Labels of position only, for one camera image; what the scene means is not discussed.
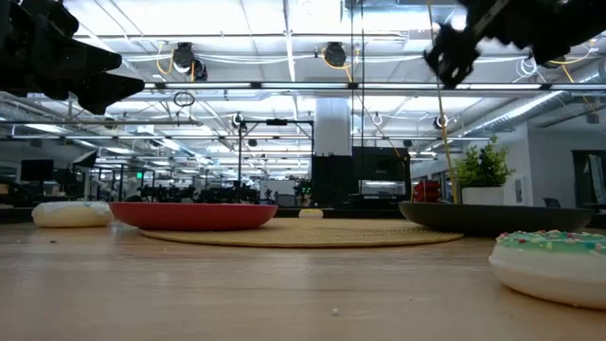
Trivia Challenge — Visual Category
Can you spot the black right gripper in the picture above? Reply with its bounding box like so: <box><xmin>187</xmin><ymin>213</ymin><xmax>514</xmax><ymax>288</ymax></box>
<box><xmin>423</xmin><ymin>0</ymin><xmax>606</xmax><ymax>90</ymax></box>

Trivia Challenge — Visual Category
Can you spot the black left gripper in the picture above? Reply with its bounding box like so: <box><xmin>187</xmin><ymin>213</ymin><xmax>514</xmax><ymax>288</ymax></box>
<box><xmin>0</xmin><ymin>0</ymin><xmax>146</xmax><ymax>116</ymax></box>

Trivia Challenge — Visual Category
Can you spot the large white frosted donut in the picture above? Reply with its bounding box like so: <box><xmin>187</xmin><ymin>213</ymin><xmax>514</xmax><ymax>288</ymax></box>
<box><xmin>31</xmin><ymin>201</ymin><xmax>116</xmax><ymax>229</ymax></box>

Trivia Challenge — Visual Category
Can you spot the small green sprinkled donut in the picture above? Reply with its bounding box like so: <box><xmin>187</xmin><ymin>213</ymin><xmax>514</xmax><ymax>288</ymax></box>
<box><xmin>488</xmin><ymin>229</ymin><xmax>606</xmax><ymax>312</ymax></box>

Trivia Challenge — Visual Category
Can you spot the black background monitor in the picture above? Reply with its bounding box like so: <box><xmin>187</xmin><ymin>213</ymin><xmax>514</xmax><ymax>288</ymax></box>
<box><xmin>19</xmin><ymin>159</ymin><xmax>55</xmax><ymax>183</ymax></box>

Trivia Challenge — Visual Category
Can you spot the green plant in white pot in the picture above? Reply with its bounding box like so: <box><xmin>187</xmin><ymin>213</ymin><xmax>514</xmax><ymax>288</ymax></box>
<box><xmin>453</xmin><ymin>135</ymin><xmax>516</xmax><ymax>206</ymax></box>

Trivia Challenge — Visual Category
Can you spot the black computer tower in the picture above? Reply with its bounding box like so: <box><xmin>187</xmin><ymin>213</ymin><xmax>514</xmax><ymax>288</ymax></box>
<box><xmin>311</xmin><ymin>145</ymin><xmax>412</xmax><ymax>209</ymax></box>

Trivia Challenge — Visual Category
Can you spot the red background object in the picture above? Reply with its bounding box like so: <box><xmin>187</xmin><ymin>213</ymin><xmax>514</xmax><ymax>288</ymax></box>
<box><xmin>412</xmin><ymin>179</ymin><xmax>442</xmax><ymax>204</ymax></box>

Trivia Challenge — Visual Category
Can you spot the red plate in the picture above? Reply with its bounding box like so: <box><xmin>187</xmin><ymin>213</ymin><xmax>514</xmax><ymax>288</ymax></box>
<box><xmin>108</xmin><ymin>202</ymin><xmax>279</xmax><ymax>232</ymax></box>

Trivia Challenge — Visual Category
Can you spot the dark round plate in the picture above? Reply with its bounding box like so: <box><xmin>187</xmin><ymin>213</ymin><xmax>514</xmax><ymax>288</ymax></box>
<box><xmin>398</xmin><ymin>202</ymin><xmax>596</xmax><ymax>238</ymax></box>

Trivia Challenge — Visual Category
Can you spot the round woven straw placemat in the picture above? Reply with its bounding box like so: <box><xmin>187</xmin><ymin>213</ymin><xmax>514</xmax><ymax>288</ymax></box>
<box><xmin>138</xmin><ymin>217</ymin><xmax>465</xmax><ymax>249</ymax></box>

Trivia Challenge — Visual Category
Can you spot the hanging black cable loop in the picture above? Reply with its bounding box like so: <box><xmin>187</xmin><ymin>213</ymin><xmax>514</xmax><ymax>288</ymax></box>
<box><xmin>172</xmin><ymin>90</ymin><xmax>196</xmax><ymax>108</ymax></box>

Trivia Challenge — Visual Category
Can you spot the yellow hanging cable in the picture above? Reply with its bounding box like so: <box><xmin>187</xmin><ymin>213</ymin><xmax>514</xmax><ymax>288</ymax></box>
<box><xmin>425</xmin><ymin>0</ymin><xmax>459</xmax><ymax>205</ymax></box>

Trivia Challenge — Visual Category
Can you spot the black ceiling cable reel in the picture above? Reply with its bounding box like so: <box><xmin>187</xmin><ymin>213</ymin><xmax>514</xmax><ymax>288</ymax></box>
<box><xmin>323</xmin><ymin>41</ymin><xmax>348</xmax><ymax>68</ymax></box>
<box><xmin>171</xmin><ymin>41</ymin><xmax>209</xmax><ymax>81</ymax></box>

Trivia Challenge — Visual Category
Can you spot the black background rig frame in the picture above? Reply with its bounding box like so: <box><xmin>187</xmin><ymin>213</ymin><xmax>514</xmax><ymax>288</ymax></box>
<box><xmin>236</xmin><ymin>117</ymin><xmax>315</xmax><ymax>190</ymax></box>

